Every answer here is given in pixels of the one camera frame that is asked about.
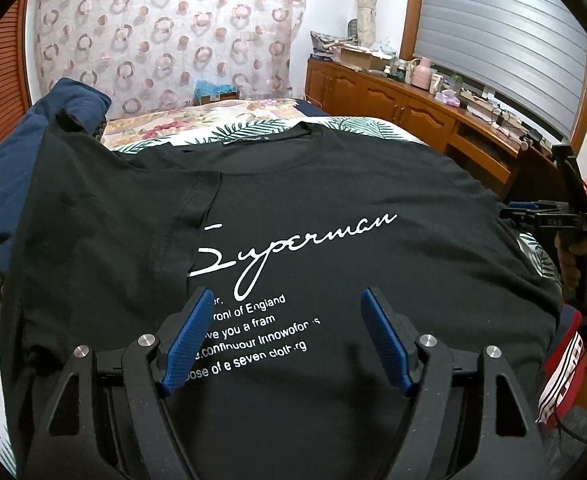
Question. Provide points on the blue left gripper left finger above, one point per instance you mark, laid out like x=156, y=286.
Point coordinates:
x=182, y=335

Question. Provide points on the person's right hand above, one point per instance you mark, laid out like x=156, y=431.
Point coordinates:
x=578, y=264

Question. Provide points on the pink circle pattern curtain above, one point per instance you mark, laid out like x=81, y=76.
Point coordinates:
x=149, y=55

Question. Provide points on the wooden louvered wardrobe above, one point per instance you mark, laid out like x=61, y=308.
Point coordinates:
x=15, y=99

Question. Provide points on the wooden sideboard cabinet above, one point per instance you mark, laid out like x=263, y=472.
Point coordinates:
x=515, y=171

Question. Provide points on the grey window roller blind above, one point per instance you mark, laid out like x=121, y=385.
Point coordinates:
x=534, y=52

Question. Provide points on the floral bed quilt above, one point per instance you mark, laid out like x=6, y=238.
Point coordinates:
x=200, y=121

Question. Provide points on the pink bottle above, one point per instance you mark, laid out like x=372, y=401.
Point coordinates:
x=422, y=73

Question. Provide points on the red white striped garment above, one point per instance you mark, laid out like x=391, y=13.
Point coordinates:
x=564, y=371

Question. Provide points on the blue item behind bed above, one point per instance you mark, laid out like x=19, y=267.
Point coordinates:
x=207, y=92

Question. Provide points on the black printed t-shirt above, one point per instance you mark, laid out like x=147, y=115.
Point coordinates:
x=293, y=279

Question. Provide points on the folded navy blue garment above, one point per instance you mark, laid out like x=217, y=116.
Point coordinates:
x=18, y=152

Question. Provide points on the palm leaf print bedsheet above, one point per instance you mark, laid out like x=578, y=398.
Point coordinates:
x=253, y=127

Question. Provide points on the cardboard box on sideboard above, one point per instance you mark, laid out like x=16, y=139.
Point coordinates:
x=362, y=59

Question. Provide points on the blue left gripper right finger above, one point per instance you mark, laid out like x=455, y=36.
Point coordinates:
x=393, y=337

